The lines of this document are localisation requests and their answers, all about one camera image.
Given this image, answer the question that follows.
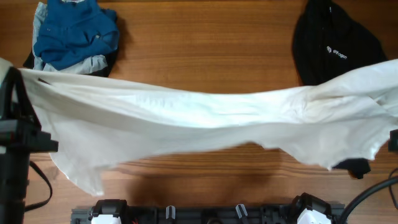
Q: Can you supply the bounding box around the white t-shirt black print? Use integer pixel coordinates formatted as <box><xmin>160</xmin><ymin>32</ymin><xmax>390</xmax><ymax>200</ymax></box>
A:
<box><xmin>21</xmin><ymin>60</ymin><xmax>397</xmax><ymax>196</ymax></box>

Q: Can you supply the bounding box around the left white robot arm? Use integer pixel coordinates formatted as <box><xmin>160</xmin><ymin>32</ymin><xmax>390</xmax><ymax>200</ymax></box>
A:
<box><xmin>1</xmin><ymin>58</ymin><xmax>58</xmax><ymax>224</ymax></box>

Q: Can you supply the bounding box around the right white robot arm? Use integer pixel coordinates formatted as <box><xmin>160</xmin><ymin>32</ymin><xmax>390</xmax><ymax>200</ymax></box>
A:
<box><xmin>289</xmin><ymin>169</ymin><xmax>397</xmax><ymax>224</ymax></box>

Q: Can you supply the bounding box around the black garment under pile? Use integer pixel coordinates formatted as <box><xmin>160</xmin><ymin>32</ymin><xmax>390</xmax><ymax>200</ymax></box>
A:
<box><xmin>23</xmin><ymin>50</ymin><xmax>119</xmax><ymax>77</ymax></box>

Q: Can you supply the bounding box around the black polo shirt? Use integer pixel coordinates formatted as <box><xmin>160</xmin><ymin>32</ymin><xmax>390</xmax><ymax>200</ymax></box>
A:
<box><xmin>291</xmin><ymin>0</ymin><xmax>388</xmax><ymax>180</ymax></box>

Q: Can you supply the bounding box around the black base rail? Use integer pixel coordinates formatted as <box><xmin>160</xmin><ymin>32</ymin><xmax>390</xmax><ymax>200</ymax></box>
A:
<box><xmin>70</xmin><ymin>199</ymin><xmax>345</xmax><ymax>224</ymax></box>

